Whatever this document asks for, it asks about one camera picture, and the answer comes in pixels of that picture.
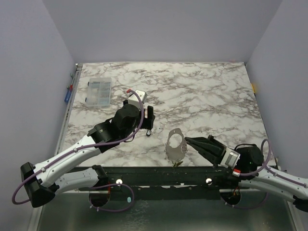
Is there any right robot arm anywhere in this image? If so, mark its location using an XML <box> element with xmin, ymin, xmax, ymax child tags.
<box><xmin>185</xmin><ymin>136</ymin><xmax>308</xmax><ymax>212</ymax></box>

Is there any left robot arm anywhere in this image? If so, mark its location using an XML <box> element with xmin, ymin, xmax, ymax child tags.
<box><xmin>21</xmin><ymin>103</ymin><xmax>155</xmax><ymax>208</ymax></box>

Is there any green key tag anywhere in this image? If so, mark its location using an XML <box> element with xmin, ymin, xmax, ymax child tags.
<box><xmin>172</xmin><ymin>161</ymin><xmax>183</xmax><ymax>167</ymax></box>

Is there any clear plastic organizer box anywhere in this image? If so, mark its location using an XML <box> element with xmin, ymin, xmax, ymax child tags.
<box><xmin>85</xmin><ymin>77</ymin><xmax>112</xmax><ymax>107</ymax></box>

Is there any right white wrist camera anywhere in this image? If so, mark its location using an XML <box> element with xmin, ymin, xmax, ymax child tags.
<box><xmin>220</xmin><ymin>148</ymin><xmax>241</xmax><ymax>169</ymax></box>

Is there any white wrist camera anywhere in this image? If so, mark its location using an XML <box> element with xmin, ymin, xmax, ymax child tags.
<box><xmin>128</xmin><ymin>90</ymin><xmax>147</xmax><ymax>109</ymax></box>
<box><xmin>220</xmin><ymin>148</ymin><xmax>241</xmax><ymax>169</ymax></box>

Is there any black table edge rail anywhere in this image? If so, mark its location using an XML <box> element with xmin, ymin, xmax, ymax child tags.
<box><xmin>48</xmin><ymin>166</ymin><xmax>289</xmax><ymax>200</ymax></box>

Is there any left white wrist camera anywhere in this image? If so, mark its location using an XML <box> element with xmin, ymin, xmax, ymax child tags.
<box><xmin>128</xmin><ymin>90</ymin><xmax>147</xmax><ymax>109</ymax></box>

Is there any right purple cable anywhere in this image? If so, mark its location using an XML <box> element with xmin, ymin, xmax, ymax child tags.
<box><xmin>240</xmin><ymin>138</ymin><xmax>308</xmax><ymax>187</ymax></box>

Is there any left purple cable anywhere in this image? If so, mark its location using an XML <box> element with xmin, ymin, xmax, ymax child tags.
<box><xmin>12</xmin><ymin>90</ymin><xmax>145</xmax><ymax>205</ymax></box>

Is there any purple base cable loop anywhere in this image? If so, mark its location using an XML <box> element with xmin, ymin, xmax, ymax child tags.
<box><xmin>89</xmin><ymin>182</ymin><xmax>135</xmax><ymax>213</ymax></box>

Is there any blue clamp on wall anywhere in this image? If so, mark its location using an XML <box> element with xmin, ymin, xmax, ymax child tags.
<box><xmin>64</xmin><ymin>84</ymin><xmax>73</xmax><ymax>103</ymax></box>

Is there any aluminium side rail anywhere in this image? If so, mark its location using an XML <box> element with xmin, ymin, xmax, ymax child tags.
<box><xmin>54</xmin><ymin>64</ymin><xmax>83</xmax><ymax>155</ymax></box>

